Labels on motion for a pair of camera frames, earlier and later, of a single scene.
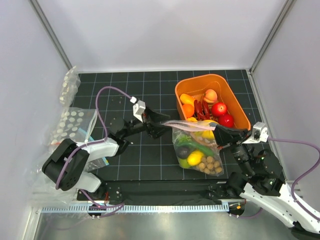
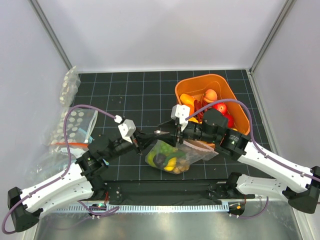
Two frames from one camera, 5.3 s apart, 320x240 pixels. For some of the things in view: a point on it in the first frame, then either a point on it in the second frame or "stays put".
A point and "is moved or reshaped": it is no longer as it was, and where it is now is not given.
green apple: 184,163 to 151,155
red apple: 226,120 stays put
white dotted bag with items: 75,124 stays put
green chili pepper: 191,144 to 172,155
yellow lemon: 195,157 to 171,164
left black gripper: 154,129 to 142,140
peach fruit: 210,96 stays put
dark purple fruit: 182,152 to 159,160
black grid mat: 110,95 stays put
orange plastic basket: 195,85 stays put
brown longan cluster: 209,166 to 183,166
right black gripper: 225,136 to 171,138
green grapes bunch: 183,138 is moved or reshaped
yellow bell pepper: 186,99 stays put
